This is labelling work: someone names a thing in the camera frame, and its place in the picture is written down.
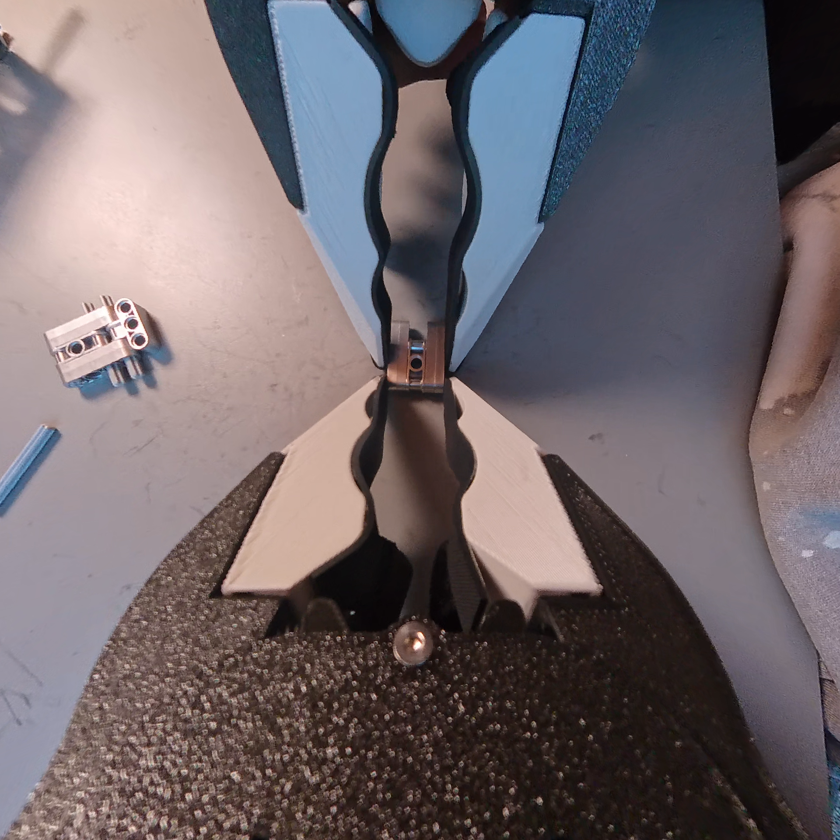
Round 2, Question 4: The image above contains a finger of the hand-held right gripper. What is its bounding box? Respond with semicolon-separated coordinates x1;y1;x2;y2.
268;0;399;368
446;13;586;375

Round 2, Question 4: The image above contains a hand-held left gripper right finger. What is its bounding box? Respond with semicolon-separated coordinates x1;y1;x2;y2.
443;378;603;627

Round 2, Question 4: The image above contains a grey axle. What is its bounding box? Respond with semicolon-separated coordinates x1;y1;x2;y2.
0;424;62;509

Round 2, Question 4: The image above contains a chrome beam assembly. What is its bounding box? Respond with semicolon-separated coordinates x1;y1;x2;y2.
44;295;156;389

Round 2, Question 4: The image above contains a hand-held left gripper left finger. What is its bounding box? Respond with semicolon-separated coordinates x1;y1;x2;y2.
221;377;391;599

